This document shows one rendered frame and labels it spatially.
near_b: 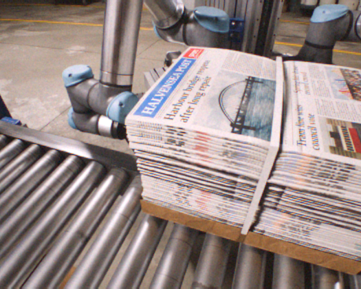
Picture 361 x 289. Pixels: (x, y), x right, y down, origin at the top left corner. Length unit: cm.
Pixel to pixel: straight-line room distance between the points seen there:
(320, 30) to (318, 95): 71
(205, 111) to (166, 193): 16
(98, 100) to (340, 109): 46
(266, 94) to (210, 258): 28
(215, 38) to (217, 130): 56
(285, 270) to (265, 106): 27
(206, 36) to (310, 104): 50
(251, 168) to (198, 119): 9
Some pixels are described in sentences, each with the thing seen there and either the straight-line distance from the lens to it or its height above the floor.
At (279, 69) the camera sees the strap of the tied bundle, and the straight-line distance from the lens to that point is 44.
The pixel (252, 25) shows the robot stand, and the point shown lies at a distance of 100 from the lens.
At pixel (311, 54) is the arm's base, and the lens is 112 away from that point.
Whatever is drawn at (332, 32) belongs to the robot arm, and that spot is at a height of 97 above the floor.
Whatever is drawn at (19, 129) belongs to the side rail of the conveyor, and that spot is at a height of 80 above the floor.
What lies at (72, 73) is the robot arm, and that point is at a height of 97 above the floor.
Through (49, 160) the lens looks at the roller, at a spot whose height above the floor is 79.
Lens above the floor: 120
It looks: 41 degrees down
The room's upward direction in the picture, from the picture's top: straight up
